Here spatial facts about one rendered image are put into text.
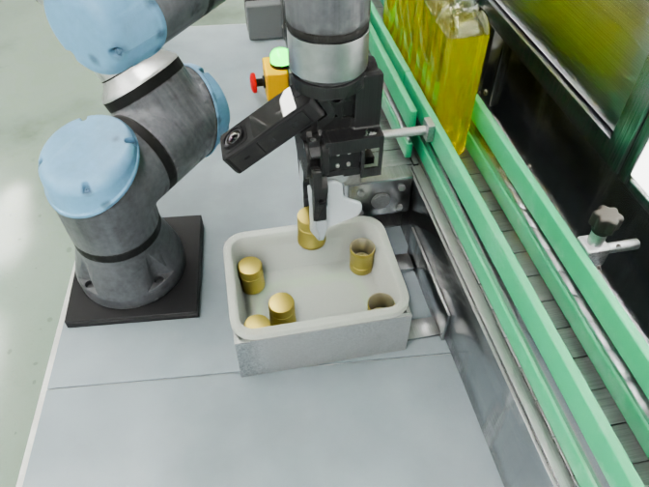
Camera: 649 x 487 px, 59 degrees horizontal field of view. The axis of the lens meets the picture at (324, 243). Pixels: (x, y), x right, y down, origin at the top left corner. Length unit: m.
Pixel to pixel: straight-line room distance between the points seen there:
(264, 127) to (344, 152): 0.08
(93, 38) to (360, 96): 0.25
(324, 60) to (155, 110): 0.30
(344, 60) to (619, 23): 0.33
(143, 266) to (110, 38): 0.41
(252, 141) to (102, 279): 0.33
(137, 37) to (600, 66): 0.52
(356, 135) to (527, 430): 0.33
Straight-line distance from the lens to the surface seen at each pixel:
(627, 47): 0.72
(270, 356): 0.73
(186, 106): 0.77
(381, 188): 0.81
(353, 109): 0.58
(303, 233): 0.68
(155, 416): 0.76
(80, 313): 0.85
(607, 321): 0.62
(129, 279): 0.80
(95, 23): 0.45
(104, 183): 0.68
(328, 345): 0.73
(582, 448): 0.58
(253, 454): 0.71
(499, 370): 0.64
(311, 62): 0.53
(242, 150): 0.58
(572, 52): 0.81
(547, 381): 0.60
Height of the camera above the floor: 1.40
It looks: 47 degrees down
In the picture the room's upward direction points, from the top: straight up
